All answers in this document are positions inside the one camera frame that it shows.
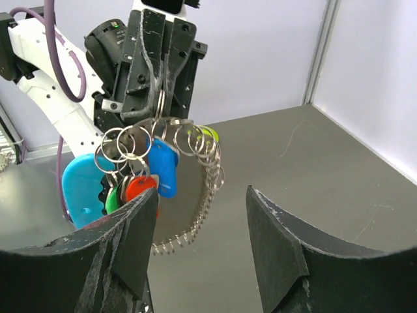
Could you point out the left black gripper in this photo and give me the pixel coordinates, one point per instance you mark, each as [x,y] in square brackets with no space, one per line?
[158,66]

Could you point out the lime green plate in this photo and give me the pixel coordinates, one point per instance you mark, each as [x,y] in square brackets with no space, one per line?
[210,132]

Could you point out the metal key disc blue handle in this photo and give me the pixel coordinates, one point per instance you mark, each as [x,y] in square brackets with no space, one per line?
[182,182]

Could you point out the red key tag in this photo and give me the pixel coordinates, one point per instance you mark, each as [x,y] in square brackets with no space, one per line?
[140,184]

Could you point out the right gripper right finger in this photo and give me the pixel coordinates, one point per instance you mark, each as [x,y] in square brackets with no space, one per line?
[300,268]

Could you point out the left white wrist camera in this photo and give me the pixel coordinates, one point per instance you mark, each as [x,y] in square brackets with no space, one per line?
[163,6]

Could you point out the green key tag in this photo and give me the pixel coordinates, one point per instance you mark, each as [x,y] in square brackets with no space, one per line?
[112,202]

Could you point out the blue key tag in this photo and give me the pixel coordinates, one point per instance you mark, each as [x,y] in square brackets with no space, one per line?
[163,160]

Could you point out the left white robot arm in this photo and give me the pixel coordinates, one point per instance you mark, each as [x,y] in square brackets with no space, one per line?
[67,83]

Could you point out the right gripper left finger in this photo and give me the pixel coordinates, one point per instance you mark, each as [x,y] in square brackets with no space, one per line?
[99,268]

